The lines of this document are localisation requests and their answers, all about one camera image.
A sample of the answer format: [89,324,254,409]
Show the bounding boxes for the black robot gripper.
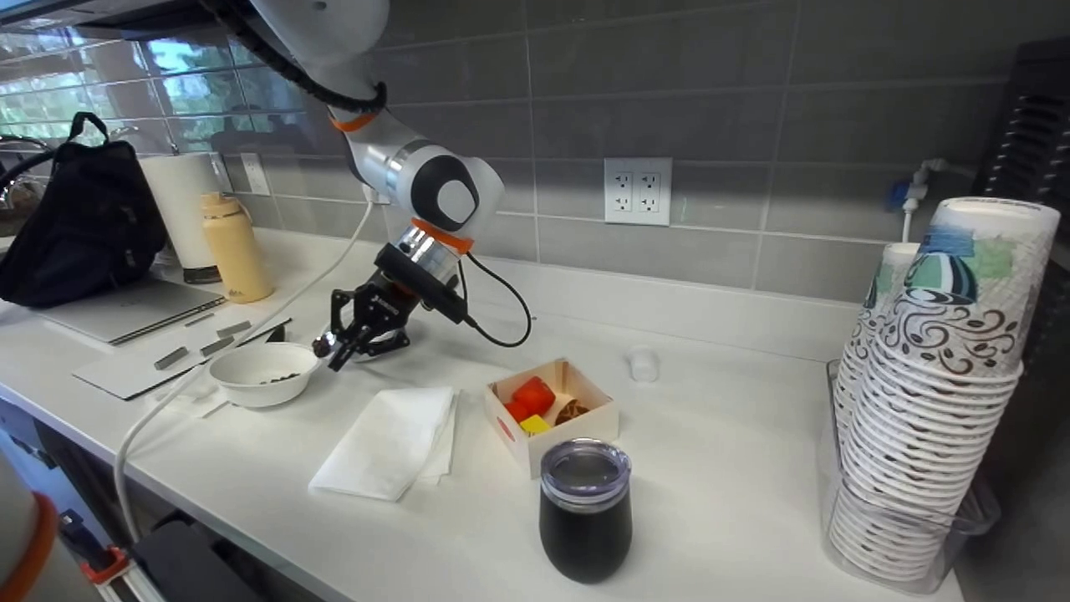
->
[311,237,461,375]

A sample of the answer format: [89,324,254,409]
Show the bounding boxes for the white ceramic bowl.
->
[207,336,320,410]

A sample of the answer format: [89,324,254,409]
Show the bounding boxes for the white folded napkin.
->
[307,381,461,504]

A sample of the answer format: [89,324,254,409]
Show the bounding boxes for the tan bottle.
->
[197,195,278,308]

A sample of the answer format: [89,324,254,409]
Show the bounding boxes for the red block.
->
[507,375,563,423]

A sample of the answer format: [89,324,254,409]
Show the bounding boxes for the white paper towel roll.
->
[136,150,230,278]

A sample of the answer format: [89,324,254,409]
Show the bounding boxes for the light wooden box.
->
[482,353,621,481]

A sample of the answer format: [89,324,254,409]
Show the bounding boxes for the white flat board dark strips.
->
[36,278,230,353]
[75,312,295,404]

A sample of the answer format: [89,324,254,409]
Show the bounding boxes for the black tumbler with clear lid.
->
[535,438,636,584]

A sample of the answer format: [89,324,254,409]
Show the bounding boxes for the white four socket outlet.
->
[603,154,676,228]

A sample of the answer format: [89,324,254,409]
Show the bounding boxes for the black backpack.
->
[0,111,171,312]

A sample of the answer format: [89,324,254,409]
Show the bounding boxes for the blue white spray bottle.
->
[884,158,947,247]

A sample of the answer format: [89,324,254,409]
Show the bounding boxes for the black slotted rack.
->
[975,29,1070,228]

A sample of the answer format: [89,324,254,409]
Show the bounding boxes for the white power cable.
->
[111,180,377,549]

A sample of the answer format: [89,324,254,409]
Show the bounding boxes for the thin black camera cable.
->
[459,251,535,351]

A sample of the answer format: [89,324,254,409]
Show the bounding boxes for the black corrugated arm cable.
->
[212,0,391,117]

